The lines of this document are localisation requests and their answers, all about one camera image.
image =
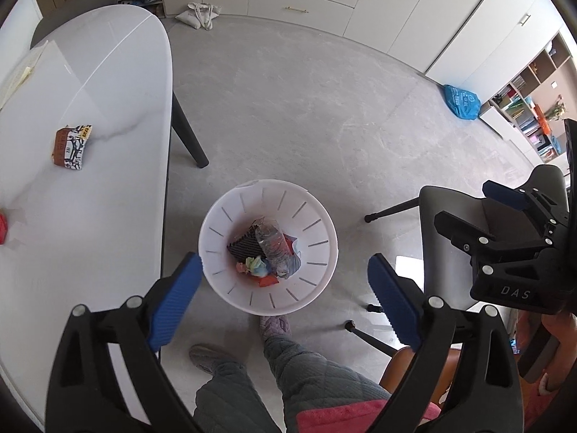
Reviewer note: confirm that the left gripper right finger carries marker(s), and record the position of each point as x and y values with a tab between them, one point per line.
485	393

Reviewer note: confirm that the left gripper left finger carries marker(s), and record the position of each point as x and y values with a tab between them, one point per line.
84	394

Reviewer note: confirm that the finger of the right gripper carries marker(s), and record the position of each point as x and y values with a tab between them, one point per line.
511	198

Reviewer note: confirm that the red paper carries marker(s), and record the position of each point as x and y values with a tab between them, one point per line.
3	228

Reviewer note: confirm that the clear plastic bottle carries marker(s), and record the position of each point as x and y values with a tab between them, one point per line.
270	238

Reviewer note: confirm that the yellow blue paper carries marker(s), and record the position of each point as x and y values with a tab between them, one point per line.
257	267

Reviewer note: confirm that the orange paper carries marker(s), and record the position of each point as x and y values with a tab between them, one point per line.
267	281

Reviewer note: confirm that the blue face mask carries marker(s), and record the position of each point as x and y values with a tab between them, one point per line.
293	263

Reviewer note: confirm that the white trash bin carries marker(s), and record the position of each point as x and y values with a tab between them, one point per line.
227	237

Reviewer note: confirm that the operator right hand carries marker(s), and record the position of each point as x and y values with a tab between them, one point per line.
562	326

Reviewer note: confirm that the open bookshelf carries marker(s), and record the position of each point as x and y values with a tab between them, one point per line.
529	110

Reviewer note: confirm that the blue plastic bag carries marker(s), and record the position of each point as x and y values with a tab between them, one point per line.
462	103

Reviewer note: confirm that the operator left leg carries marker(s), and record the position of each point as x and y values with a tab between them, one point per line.
228	402

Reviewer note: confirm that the operator leg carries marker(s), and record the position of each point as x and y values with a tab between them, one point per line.
228	402
319	395

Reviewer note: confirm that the operator right leg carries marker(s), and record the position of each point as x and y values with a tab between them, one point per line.
319	395

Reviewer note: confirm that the white drawer cabinet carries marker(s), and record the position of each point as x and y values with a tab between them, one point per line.
315	0

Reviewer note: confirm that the brown patterned snack box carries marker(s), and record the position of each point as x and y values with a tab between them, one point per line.
69	146

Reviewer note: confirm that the black table leg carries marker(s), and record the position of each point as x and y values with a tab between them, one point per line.
183	129

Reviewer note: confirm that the cream paper sheets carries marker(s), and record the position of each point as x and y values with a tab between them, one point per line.
21	73

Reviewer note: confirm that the white tote bag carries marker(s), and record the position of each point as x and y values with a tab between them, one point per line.
199	15

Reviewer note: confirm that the shoe shelf niche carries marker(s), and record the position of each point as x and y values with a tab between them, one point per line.
156	7

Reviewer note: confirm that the grey chair behind table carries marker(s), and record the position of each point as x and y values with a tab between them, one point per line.
69	10

